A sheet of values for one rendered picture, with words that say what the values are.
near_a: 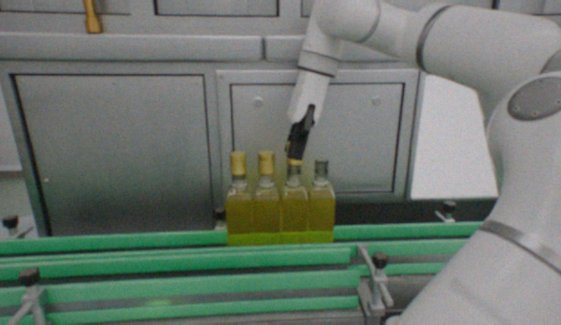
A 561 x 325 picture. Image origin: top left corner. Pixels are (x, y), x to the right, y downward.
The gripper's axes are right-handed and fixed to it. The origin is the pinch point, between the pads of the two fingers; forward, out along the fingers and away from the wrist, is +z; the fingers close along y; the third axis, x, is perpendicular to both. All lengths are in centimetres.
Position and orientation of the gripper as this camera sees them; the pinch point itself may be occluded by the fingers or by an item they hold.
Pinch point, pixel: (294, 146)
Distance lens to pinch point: 70.0
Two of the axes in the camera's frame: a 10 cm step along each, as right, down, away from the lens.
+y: 0.9, 3.0, -9.5
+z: -2.5, 9.3, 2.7
